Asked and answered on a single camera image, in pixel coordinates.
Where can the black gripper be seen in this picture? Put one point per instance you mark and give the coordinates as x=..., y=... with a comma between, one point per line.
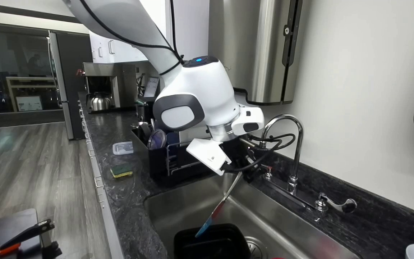
x=245, y=150

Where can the silver butter knife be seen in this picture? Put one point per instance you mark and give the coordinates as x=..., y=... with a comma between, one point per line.
x=218, y=207

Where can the stainless steel sink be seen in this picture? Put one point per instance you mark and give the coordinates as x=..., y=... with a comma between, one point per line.
x=183, y=206

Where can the black dish drainer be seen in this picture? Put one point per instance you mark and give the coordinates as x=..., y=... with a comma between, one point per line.
x=169, y=167

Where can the chrome gooseneck faucet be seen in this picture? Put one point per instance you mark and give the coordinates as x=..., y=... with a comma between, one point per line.
x=300, y=153

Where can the black plastic container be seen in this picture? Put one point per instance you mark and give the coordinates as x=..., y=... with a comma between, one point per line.
x=216, y=245

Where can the round glass lid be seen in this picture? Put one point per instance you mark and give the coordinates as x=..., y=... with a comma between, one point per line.
x=157, y=138

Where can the steel paper towel dispenser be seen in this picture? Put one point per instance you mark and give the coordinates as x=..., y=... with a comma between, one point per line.
x=259, y=48

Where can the green yellow sponge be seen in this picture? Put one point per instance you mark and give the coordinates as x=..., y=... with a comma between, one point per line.
x=121, y=172

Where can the steel coffee machine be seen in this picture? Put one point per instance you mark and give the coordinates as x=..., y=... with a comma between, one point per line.
x=103, y=81

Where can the black pliers red grip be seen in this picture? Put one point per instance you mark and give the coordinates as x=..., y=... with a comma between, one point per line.
x=25, y=233

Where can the plain white wall cabinet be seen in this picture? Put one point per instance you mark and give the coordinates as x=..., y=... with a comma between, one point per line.
x=193, y=29

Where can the wooden frame shelf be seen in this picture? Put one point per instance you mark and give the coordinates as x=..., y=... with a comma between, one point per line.
x=29, y=95

